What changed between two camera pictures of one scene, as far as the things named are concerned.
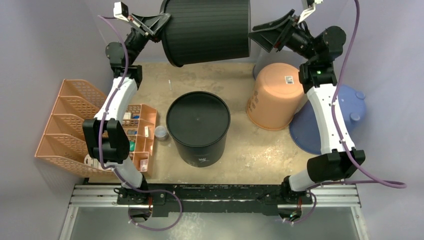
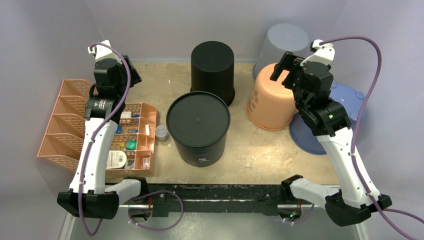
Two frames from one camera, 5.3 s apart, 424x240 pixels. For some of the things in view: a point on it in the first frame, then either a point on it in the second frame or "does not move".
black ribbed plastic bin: x=199 y=31 → x=212 y=69
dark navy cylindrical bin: x=198 y=122 does not move
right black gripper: x=286 y=27 → x=288 y=61
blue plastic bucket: x=351 y=107 does not move
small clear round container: x=160 y=133 does not move
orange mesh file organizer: x=62 y=143 does not move
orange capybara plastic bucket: x=277 y=95 does not move
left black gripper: x=151 y=25 → x=135 y=79
